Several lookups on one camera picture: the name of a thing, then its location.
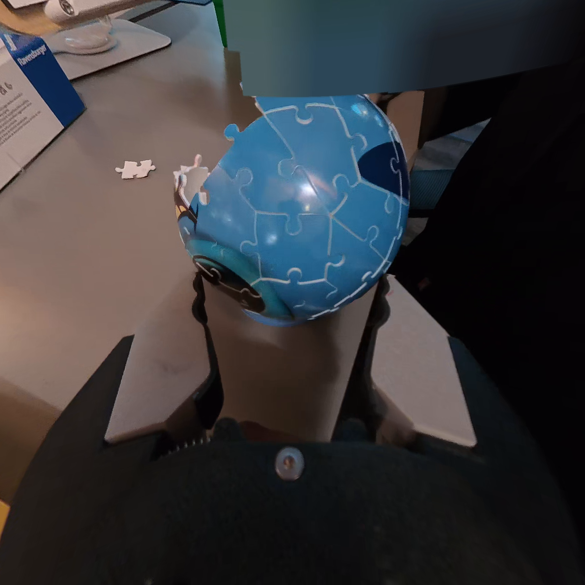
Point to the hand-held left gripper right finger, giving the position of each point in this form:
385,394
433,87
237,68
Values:
411,365

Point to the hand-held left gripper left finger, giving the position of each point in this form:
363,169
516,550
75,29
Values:
160,370

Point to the blue puzzle ball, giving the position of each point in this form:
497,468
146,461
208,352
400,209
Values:
310,205

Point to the white-backed puzzle piece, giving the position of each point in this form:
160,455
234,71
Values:
146,167
125,170

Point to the cartoon printed puzzle box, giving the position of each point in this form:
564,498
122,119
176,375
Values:
32,100

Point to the clear plastic ball stand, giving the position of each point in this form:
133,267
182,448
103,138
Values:
89,39

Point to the white metal stand base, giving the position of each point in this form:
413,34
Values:
137,41

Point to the green box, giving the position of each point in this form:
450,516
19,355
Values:
221,23

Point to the white sheet holder bar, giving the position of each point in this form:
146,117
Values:
64,9

